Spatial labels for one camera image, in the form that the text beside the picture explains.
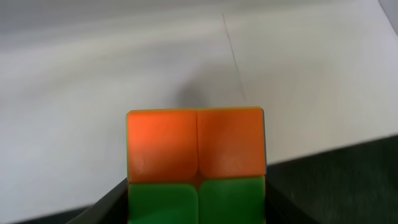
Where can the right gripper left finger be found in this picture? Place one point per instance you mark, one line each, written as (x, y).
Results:
(105, 208)

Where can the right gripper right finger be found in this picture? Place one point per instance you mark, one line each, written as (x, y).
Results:
(283, 208)

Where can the many-coloured puzzle cube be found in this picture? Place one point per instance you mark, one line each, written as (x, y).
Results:
(196, 149)

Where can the white shelf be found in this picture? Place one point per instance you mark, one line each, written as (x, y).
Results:
(93, 93)

